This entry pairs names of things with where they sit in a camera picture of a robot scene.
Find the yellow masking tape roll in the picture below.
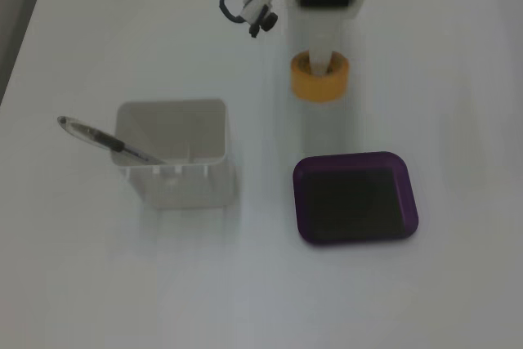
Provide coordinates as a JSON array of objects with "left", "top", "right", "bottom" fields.
[{"left": 290, "top": 49, "right": 351, "bottom": 103}]

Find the purple metal tray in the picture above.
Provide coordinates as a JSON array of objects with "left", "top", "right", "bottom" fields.
[{"left": 292, "top": 151, "right": 420, "bottom": 247}]

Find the white plastic pen holder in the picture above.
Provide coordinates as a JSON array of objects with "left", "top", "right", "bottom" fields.
[{"left": 115, "top": 98, "right": 237, "bottom": 210}]

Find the black ballpoint pen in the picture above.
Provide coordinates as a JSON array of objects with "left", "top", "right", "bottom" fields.
[{"left": 56, "top": 115, "right": 167, "bottom": 165}]

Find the small black cable connector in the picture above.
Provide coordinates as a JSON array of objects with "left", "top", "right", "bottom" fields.
[{"left": 247, "top": 9, "right": 279, "bottom": 39}]

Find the grey looped cable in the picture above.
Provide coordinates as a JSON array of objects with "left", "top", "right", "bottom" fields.
[{"left": 218, "top": 0, "right": 262, "bottom": 25}]

